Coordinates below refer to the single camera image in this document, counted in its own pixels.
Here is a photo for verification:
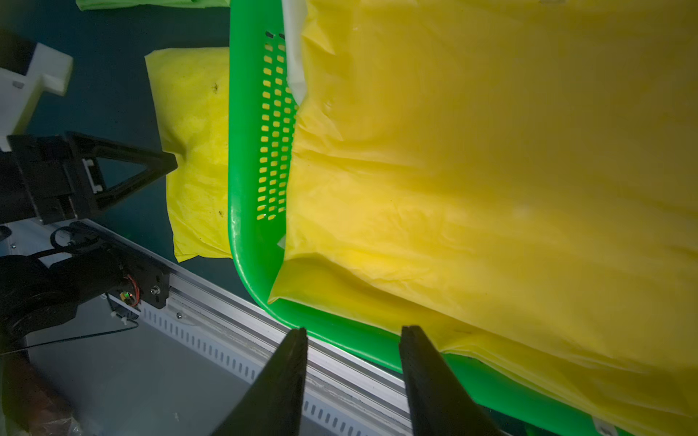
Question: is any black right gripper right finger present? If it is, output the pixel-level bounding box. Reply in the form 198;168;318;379
399;325;499;435

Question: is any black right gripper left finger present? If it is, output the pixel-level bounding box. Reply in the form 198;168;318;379
214;328;308;435

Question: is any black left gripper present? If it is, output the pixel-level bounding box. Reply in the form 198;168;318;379
1;132;177;225

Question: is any large yellow raincoat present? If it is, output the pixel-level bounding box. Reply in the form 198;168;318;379
270;1;697;435

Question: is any white raincoat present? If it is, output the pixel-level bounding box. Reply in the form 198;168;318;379
282;0;307;105

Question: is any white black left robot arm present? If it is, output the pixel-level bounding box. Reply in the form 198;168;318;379
1;30;177;225

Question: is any small neon yellow folded raincoat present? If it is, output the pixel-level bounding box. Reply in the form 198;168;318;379
145;47;231;262

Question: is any lime green folded raincoat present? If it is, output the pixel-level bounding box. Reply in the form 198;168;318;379
76;0;231;11

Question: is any aluminium rail at front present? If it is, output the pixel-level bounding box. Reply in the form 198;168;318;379
0;217;416;436

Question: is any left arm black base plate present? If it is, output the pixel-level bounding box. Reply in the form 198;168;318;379
1;223;169;341

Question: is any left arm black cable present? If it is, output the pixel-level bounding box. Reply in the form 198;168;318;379
0;318;140;358

